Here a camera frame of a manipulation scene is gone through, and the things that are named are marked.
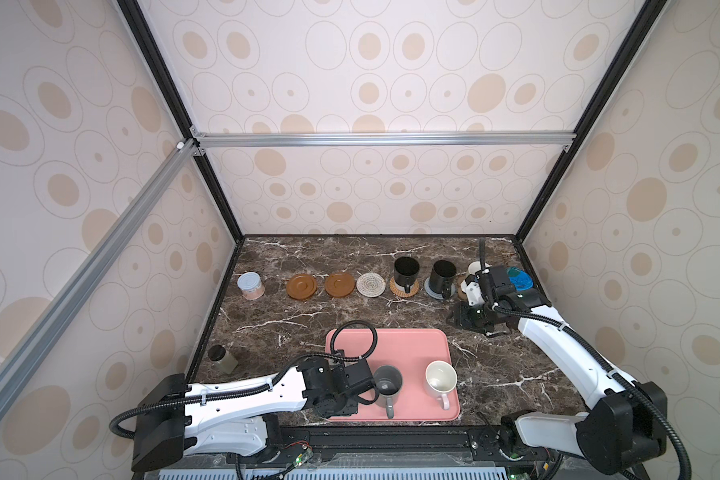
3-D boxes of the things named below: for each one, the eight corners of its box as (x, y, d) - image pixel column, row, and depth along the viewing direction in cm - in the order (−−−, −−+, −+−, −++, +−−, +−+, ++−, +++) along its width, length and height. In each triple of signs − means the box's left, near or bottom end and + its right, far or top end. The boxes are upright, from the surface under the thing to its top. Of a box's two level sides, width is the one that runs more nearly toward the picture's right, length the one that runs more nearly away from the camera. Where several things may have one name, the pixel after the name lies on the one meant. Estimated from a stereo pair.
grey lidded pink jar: (240, 299, 104) (234, 289, 99) (245, 281, 108) (240, 271, 104) (262, 299, 104) (257, 289, 99) (266, 281, 108) (262, 271, 104)
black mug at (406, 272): (394, 300, 103) (397, 280, 94) (392, 277, 110) (395, 256, 101) (416, 300, 103) (421, 280, 94) (413, 277, 110) (418, 256, 101)
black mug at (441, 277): (432, 303, 103) (438, 284, 94) (428, 280, 109) (433, 260, 100) (452, 303, 103) (460, 284, 94) (447, 280, 109) (454, 260, 100)
